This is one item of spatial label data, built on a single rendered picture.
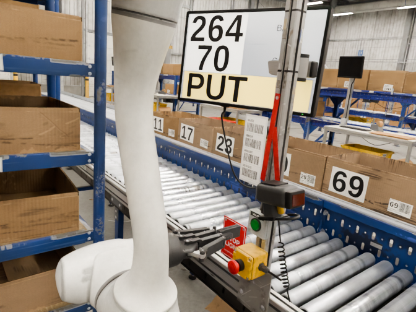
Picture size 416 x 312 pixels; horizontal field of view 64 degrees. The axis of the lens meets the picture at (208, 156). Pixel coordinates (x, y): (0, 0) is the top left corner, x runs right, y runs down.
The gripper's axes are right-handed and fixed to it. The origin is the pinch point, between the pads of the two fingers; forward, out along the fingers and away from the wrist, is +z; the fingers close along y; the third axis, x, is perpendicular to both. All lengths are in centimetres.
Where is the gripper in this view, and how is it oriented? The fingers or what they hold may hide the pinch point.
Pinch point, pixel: (228, 233)
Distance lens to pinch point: 88.2
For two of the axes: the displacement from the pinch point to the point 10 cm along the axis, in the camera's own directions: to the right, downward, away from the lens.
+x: -0.8, 9.7, 2.2
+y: -6.1, -2.3, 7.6
